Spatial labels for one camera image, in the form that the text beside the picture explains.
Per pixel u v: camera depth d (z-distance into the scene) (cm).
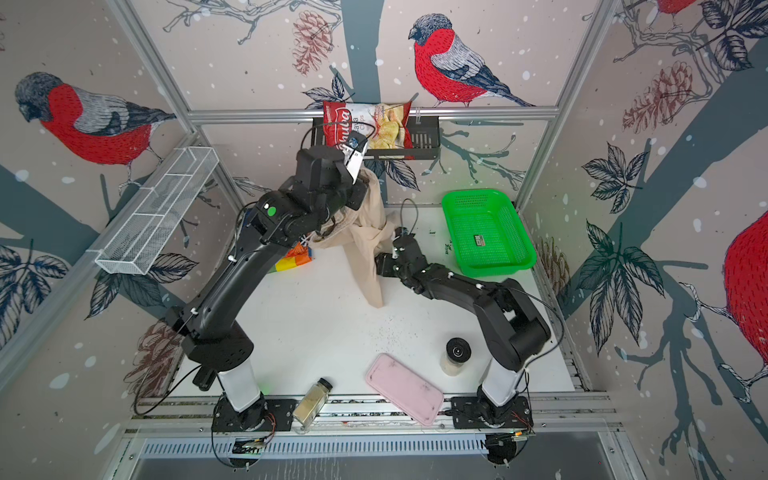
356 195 57
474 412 73
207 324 42
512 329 47
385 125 87
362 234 78
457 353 73
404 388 76
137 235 76
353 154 52
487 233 110
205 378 77
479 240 110
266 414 72
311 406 73
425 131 95
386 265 81
